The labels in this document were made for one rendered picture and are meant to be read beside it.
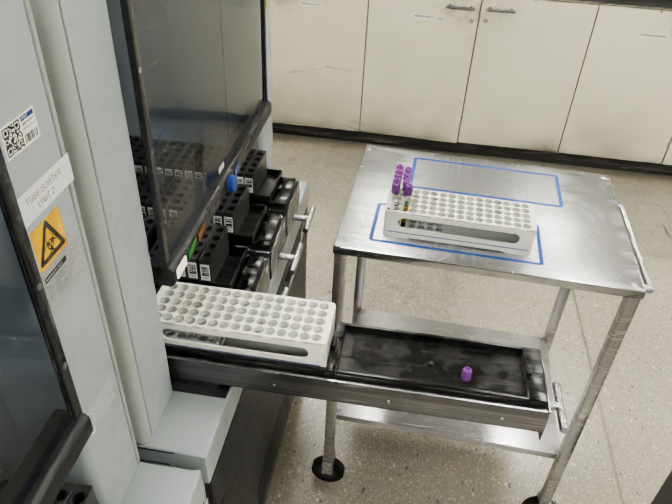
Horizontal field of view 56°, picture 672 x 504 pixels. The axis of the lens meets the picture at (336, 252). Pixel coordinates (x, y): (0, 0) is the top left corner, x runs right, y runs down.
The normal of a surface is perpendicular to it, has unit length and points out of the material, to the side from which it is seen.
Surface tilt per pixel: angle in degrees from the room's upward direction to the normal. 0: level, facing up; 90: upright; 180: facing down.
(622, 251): 0
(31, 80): 90
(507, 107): 90
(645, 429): 0
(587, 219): 0
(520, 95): 90
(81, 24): 90
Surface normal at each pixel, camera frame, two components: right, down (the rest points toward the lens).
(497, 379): 0.04, -0.80
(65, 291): 0.99, 0.12
